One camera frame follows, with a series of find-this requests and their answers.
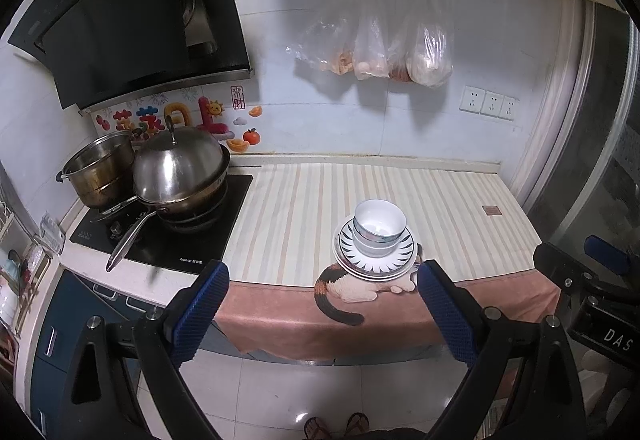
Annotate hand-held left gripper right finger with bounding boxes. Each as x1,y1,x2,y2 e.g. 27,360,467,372
416,259,587,440

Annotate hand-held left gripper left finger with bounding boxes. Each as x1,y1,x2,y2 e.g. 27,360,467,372
52,259,232,440

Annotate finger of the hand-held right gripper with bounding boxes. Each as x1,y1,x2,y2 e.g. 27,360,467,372
584,234,632,277
533,243,601,306

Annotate white plate blue leaf pattern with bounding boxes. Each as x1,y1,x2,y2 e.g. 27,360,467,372
338,215,417,271

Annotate plain white bowl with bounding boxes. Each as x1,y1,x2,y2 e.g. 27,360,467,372
352,230,407,258

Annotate white bowl with blue print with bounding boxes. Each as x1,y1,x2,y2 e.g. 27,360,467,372
352,199,407,243

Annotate person's right hand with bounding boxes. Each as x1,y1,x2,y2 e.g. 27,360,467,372
581,349,622,392

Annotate black gas stove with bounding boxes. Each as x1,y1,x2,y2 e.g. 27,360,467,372
69,174,254,277

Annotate pink towel with cat print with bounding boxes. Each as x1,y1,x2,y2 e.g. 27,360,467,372
212,245,561,363

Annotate glass sliding door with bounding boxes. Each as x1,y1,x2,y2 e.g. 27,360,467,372
515,0,640,246

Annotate steel wok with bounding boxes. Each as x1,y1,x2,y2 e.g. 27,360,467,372
90,147,232,273

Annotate beige striped counter mat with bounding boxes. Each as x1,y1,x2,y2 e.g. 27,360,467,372
227,160,543,288

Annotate brown sandal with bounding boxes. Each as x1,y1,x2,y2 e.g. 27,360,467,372
304,416,333,440
345,412,371,438

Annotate blue kitchen cabinet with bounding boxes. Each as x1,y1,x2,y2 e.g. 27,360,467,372
30,270,241,440

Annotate steel wok lid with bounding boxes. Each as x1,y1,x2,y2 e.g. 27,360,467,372
132,115,224,203

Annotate steel stockpot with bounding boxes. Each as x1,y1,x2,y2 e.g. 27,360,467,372
56,130,137,210

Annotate clear plastic bag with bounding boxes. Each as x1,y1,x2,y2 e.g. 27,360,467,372
406,0,455,88
387,33,417,84
354,0,391,81
285,0,361,76

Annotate black range hood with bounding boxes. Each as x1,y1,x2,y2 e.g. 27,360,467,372
7,0,253,110

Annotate white wall socket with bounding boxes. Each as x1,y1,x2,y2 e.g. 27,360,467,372
481,90,505,117
500,95,521,122
460,85,487,113

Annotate colourful wall stickers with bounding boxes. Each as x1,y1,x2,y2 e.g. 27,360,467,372
94,85,264,155

